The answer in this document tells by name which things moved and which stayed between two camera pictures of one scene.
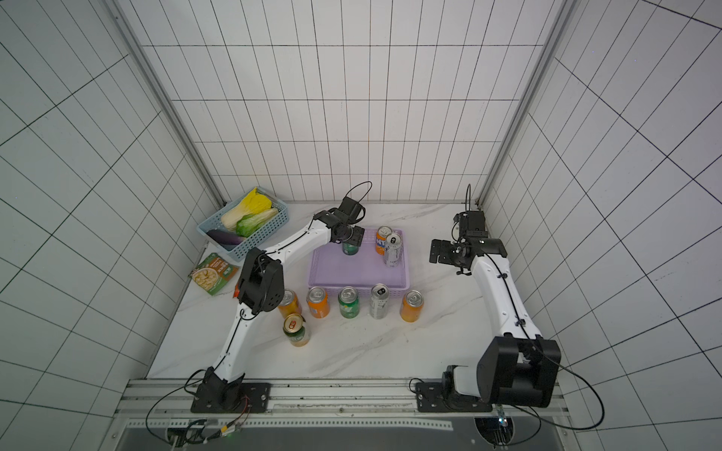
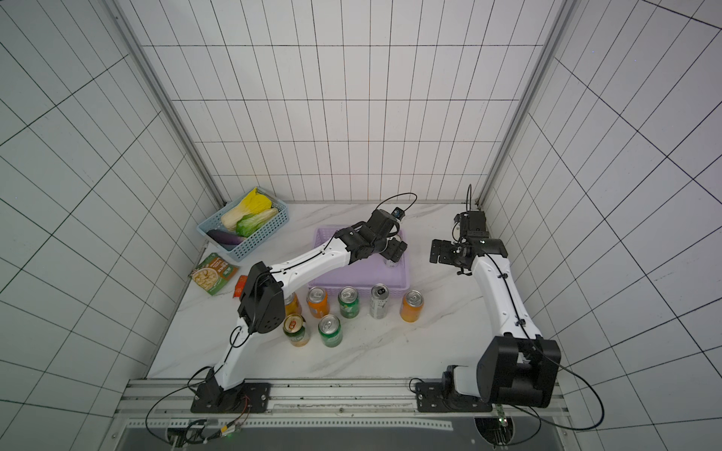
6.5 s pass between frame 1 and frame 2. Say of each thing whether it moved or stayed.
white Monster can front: stayed
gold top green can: stayed
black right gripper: stayed
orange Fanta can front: stayed
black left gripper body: moved
